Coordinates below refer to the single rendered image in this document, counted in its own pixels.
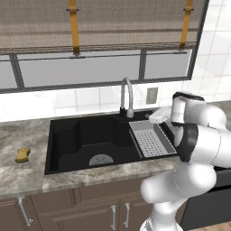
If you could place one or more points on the black kitchen sink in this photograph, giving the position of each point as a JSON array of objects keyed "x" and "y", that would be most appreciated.
[{"x": 90, "y": 144}]

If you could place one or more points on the yellow sponge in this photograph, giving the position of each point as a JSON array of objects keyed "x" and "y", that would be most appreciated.
[{"x": 23, "y": 155}]

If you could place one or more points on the beige roller blind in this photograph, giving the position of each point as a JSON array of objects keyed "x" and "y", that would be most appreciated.
[{"x": 96, "y": 24}]

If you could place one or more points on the black dishwasher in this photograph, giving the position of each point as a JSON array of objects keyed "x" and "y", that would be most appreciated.
[{"x": 207, "y": 201}]

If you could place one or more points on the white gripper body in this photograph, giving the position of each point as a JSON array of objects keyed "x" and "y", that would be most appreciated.
[{"x": 159, "y": 115}]

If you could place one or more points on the grey wall socket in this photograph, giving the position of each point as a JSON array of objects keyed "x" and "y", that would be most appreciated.
[{"x": 152, "y": 95}]

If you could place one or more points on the window with dark frame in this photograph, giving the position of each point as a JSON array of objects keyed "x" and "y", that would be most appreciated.
[{"x": 90, "y": 70}]

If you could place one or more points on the silver curved tap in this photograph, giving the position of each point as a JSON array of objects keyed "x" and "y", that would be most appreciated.
[{"x": 127, "y": 99}]

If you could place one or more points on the grey perforated sink tray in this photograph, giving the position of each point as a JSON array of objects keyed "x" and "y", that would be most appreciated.
[{"x": 150, "y": 140}]

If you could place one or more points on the brown cupboard door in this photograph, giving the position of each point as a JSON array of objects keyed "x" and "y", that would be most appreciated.
[
  {"x": 78, "y": 210},
  {"x": 135, "y": 210},
  {"x": 12, "y": 215}
]

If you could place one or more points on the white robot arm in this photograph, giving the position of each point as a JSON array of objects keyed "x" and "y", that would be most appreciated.
[{"x": 192, "y": 141}]

